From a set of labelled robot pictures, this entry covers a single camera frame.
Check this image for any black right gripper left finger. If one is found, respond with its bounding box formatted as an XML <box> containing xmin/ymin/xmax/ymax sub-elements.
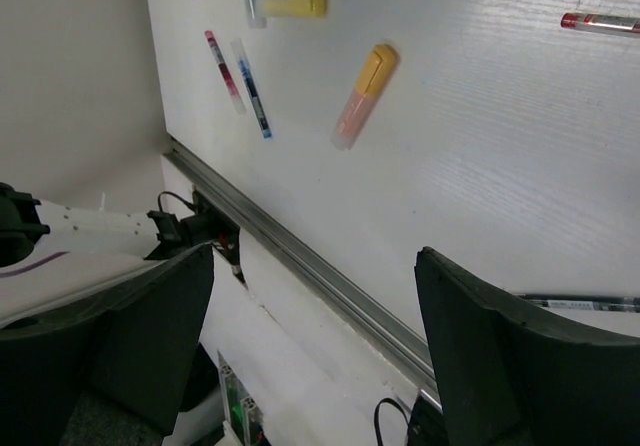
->
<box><xmin>1</xmin><ymin>246</ymin><xmax>214</xmax><ymax>445</ymax></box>

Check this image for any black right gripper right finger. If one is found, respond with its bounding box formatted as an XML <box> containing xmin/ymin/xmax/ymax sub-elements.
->
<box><xmin>415</xmin><ymin>247</ymin><xmax>639</xmax><ymax>445</ymax></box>

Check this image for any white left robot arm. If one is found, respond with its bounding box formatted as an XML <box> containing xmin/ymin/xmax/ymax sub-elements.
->
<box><xmin>1</xmin><ymin>184</ymin><xmax>216</xmax><ymax>326</ymax></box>

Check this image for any black gel pen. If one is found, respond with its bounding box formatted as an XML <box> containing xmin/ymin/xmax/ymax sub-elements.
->
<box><xmin>517</xmin><ymin>294</ymin><xmax>639</xmax><ymax>313</ymax></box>

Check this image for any blue refill pen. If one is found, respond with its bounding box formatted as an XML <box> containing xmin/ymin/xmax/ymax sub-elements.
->
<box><xmin>231</xmin><ymin>38</ymin><xmax>272</xmax><ymax>139</ymax></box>

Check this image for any red refill pen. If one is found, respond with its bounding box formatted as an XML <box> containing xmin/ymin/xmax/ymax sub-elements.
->
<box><xmin>204</xmin><ymin>30</ymin><xmax>246</xmax><ymax>114</ymax></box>

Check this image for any red gel pen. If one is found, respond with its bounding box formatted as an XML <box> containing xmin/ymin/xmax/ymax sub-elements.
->
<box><xmin>560</xmin><ymin>12</ymin><xmax>639</xmax><ymax>37</ymax></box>

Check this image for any yellow highlighter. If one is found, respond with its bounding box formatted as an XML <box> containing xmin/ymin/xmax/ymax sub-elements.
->
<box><xmin>256</xmin><ymin>0</ymin><xmax>327</xmax><ymax>18</ymax></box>

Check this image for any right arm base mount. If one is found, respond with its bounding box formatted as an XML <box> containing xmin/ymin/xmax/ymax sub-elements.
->
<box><xmin>372</xmin><ymin>390</ymin><xmax>451</xmax><ymax>446</ymax></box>

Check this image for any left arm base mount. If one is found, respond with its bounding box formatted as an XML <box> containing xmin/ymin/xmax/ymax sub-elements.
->
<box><xmin>146</xmin><ymin>190</ymin><xmax>246</xmax><ymax>285</ymax></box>

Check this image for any aluminium table frame rail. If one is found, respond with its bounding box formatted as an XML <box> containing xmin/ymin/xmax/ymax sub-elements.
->
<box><xmin>166</xmin><ymin>138</ymin><xmax>442</xmax><ymax>411</ymax></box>

